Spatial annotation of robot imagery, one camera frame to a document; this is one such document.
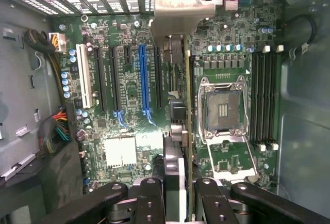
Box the green motherboard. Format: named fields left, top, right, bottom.
left=50, top=0, right=283, bottom=194

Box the black wire with white tag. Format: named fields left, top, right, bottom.
left=283, top=14, right=317, bottom=59

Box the small silver heatsink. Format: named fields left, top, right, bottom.
left=210, top=0, right=239, bottom=11

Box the black RAM slot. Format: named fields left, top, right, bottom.
left=265, top=51, right=273, bottom=147
left=251, top=51, right=259, bottom=147
left=271, top=45, right=281, bottom=151
left=257, top=45, right=266, bottom=152

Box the coloured wire bundle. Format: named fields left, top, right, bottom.
left=38, top=105, right=73, bottom=155

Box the black plastic shroud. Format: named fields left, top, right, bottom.
left=0, top=141, right=86, bottom=224

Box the open black PC case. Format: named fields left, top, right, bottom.
left=0, top=0, right=330, bottom=224

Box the white expansion slot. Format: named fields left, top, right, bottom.
left=76, top=43, right=93, bottom=108

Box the CPU socket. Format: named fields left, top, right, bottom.
left=197, top=75, right=250, bottom=145

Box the short black expansion slot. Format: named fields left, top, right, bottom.
left=123, top=45, right=131, bottom=66

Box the long black expansion slot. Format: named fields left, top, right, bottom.
left=93, top=47, right=108, bottom=113
left=108, top=46, right=127, bottom=129
left=154, top=45, right=163, bottom=109

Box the black sleeved wire bundle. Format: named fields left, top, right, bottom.
left=23, top=29, right=65, bottom=107

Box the metal socket cover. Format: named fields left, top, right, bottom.
left=206, top=135, right=260, bottom=182

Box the blue expansion slot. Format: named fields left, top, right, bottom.
left=138, top=43, right=157, bottom=127

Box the silver chipset heatsink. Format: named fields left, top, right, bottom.
left=104, top=135, right=138, bottom=168

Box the white power connector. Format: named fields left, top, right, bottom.
left=48, top=31, right=67, bottom=54

